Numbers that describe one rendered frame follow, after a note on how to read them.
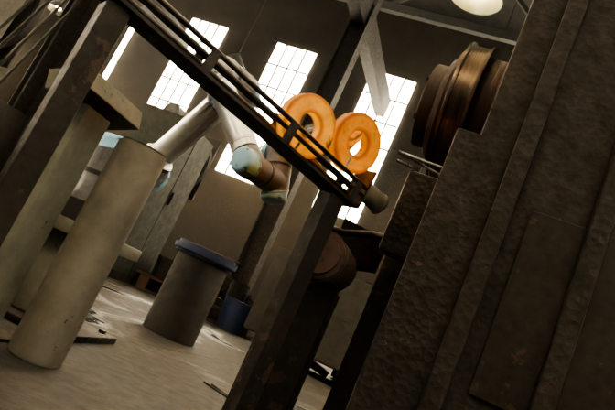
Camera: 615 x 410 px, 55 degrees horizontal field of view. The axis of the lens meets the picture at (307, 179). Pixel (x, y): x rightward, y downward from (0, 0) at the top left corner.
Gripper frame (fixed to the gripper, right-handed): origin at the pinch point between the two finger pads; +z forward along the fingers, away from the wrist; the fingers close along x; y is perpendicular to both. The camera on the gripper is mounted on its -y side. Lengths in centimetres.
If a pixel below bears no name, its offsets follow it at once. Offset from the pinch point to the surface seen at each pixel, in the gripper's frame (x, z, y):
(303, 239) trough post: -1.5, -8.3, -28.4
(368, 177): 7.6, -0.6, -7.6
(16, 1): -27, -518, 273
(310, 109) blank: -17.1, 0.4, -2.9
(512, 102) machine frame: 16.1, 32.6, 11.7
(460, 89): 27.5, 8.7, 30.9
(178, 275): 47, -142, -13
